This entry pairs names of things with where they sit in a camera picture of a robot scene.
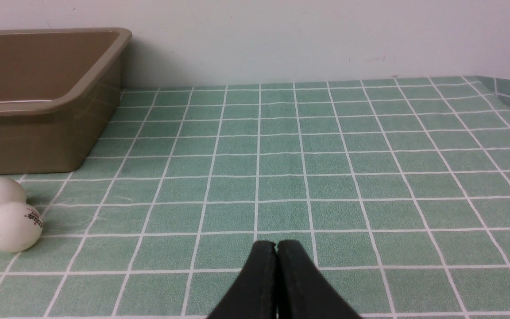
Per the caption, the brown plastic bin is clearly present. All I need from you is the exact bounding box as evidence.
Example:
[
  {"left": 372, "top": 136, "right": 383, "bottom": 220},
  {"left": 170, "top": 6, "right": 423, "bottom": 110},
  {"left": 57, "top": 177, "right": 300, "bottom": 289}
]
[{"left": 0, "top": 27, "right": 132, "bottom": 175}]

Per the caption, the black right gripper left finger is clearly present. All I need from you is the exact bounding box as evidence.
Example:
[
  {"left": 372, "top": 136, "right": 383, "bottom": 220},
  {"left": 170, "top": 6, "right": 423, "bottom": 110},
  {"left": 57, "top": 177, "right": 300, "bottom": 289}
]
[{"left": 208, "top": 241, "right": 278, "bottom": 319}]

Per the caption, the green checkered tablecloth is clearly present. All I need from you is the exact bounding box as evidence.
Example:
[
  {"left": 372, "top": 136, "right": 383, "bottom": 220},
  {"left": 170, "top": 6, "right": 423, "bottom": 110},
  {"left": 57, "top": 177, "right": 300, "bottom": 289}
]
[{"left": 0, "top": 77, "right": 510, "bottom": 319}]

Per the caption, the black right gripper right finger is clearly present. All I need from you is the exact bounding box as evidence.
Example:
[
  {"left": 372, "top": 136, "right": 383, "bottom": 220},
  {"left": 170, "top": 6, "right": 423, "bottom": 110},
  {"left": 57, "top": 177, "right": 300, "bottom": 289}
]
[{"left": 277, "top": 240, "right": 361, "bottom": 319}]

